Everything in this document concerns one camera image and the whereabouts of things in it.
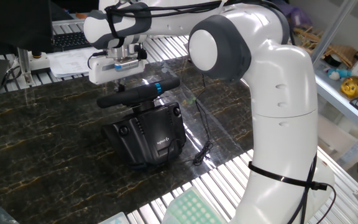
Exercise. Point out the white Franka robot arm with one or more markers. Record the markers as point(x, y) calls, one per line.
point(284, 93)

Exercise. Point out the white foam box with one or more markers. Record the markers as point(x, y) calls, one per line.
point(334, 140)

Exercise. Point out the short aluminium post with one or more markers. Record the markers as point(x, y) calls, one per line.
point(24, 65)

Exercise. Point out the dark marble pattern sheet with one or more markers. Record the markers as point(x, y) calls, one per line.
point(42, 155)

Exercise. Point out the black keyboard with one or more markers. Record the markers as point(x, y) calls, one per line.
point(70, 40)

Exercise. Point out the wooden rack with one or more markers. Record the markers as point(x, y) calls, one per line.
point(337, 53)

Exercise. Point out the grey metal shelf rack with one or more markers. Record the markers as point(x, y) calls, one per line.
point(337, 90)

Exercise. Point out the purple bag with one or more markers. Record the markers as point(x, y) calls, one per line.
point(294, 15)

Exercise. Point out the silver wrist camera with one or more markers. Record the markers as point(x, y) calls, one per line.
point(126, 66)

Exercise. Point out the black racing steering wheel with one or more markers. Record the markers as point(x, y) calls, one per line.
point(126, 96)

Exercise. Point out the green pipette tip box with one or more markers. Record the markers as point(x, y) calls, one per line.
point(191, 208)

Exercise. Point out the white pipette tip rack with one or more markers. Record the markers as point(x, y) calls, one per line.
point(115, 219)

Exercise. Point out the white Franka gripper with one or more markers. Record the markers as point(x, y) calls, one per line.
point(101, 73)

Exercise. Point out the orange small object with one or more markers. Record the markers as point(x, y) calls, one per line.
point(81, 15)

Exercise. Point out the white paper stack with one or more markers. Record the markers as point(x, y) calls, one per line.
point(70, 63)

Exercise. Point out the black monitor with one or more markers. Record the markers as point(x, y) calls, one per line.
point(14, 21)

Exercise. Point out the blue plush toy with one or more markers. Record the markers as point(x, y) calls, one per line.
point(339, 74)

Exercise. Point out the white box black knob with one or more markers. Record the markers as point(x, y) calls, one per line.
point(39, 62)

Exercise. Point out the gold piggy bank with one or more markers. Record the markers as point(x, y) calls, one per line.
point(353, 87)

